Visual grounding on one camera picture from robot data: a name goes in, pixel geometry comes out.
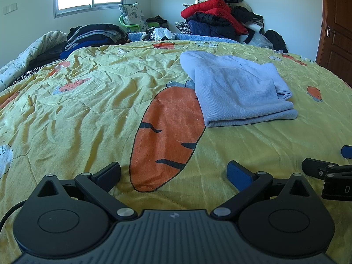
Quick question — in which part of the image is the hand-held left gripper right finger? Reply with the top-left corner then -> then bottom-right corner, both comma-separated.
210,160 -> 317,218

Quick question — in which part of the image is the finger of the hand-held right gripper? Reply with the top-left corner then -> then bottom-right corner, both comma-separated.
340,144 -> 352,160
301,158 -> 352,181

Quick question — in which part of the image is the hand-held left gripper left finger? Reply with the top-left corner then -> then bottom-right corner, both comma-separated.
35,161 -> 138,222

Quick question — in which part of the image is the light blue sweater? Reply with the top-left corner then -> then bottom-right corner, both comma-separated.
180,51 -> 299,128

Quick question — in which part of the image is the stack of folded dark clothes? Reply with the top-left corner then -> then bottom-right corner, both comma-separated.
60,23 -> 128,60

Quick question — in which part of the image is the yellow carrot-print blanket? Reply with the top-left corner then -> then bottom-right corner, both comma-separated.
0,40 -> 352,264

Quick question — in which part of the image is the brown wooden door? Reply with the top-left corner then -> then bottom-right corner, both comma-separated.
316,0 -> 352,87

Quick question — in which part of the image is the zebra striped cloth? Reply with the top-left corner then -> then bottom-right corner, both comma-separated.
11,64 -> 50,86

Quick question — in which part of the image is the black backpack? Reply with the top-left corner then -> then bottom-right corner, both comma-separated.
264,30 -> 289,53

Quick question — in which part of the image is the dark cloth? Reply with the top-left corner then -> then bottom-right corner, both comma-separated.
29,48 -> 67,70

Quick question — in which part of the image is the clear plastic bag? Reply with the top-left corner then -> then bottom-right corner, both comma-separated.
243,31 -> 274,49

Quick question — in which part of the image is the navy jacket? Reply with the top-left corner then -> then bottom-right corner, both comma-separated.
189,20 -> 237,39

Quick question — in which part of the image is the green plastic chair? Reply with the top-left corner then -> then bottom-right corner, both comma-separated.
119,15 -> 159,34

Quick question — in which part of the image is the white quilt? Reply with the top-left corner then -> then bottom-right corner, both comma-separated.
0,31 -> 69,92

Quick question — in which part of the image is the white printed plastic bag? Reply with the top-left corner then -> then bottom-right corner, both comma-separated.
143,27 -> 175,41

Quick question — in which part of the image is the houndstooth cloth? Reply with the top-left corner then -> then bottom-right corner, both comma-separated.
175,21 -> 192,35

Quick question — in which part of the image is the black puffer jacket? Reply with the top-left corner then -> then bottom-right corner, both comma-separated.
187,11 -> 237,27

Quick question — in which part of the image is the dark bag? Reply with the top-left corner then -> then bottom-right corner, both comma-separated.
146,16 -> 168,28

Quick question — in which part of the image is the grey patterned pillow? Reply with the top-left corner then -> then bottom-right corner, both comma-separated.
118,3 -> 149,32

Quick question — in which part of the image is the red jacket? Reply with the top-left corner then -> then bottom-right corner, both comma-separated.
180,0 -> 248,35

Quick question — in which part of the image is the black cable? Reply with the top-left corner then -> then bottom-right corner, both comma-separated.
0,201 -> 27,227

